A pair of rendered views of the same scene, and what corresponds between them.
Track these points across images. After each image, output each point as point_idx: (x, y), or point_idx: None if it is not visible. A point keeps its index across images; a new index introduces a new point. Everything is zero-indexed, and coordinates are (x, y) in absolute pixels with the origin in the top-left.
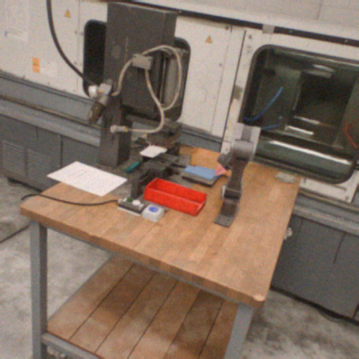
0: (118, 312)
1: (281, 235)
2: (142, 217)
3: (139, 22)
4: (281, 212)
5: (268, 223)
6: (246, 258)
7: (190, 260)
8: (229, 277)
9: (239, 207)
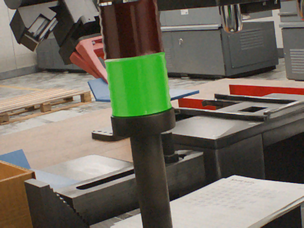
0: None
1: (83, 115)
2: None
3: None
4: (7, 137)
5: (76, 123)
6: (200, 93)
7: (297, 86)
8: (251, 82)
9: (100, 129)
